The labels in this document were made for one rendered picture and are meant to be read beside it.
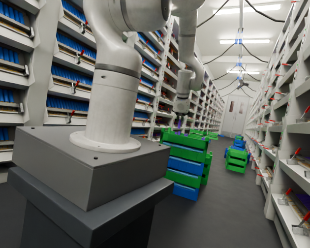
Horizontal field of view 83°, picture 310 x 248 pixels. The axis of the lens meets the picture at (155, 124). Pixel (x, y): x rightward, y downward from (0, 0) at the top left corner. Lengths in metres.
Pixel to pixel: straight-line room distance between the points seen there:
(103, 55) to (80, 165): 0.25
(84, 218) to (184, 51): 0.88
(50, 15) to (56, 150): 0.89
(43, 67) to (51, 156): 0.76
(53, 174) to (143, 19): 0.40
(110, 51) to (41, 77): 0.72
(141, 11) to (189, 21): 0.56
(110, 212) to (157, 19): 0.42
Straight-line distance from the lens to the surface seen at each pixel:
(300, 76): 1.28
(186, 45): 1.01
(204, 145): 1.10
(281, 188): 1.27
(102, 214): 0.37
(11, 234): 0.83
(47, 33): 1.17
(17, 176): 0.54
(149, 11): 0.46
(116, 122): 0.44
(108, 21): 0.52
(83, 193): 0.37
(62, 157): 0.41
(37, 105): 1.13
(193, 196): 1.18
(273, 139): 1.93
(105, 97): 0.44
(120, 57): 0.44
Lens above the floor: 0.48
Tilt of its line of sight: 3 degrees down
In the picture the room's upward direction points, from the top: 10 degrees clockwise
